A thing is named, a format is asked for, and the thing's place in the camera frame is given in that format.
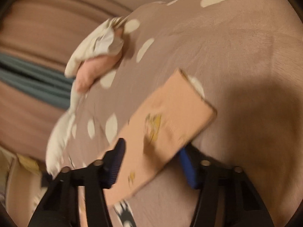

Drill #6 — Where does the pink duck print garment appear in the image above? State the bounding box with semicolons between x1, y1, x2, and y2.
105;69;216;207

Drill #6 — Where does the teal curtain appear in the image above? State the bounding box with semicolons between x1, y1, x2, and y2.
1;53;73;110

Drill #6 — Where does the mauve polka dot bedspread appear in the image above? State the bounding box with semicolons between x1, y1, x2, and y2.
46;0;302;226

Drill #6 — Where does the white and pink cloth bundle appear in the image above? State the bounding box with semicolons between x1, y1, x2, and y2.
64;17;125;93

